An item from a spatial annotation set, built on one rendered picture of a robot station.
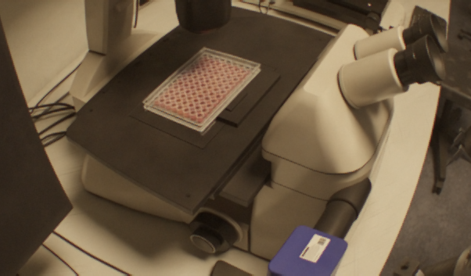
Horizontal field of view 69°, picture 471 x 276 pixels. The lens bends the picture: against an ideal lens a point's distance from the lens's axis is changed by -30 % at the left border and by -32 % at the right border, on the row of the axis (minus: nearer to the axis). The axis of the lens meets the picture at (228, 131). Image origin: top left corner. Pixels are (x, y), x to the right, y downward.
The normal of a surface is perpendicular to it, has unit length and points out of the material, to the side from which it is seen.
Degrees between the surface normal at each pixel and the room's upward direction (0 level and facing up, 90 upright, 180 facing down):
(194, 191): 0
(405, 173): 0
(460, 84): 0
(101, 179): 48
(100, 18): 90
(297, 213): 90
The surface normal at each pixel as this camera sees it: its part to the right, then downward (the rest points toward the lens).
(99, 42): -0.54, 0.60
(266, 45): -0.05, -0.73
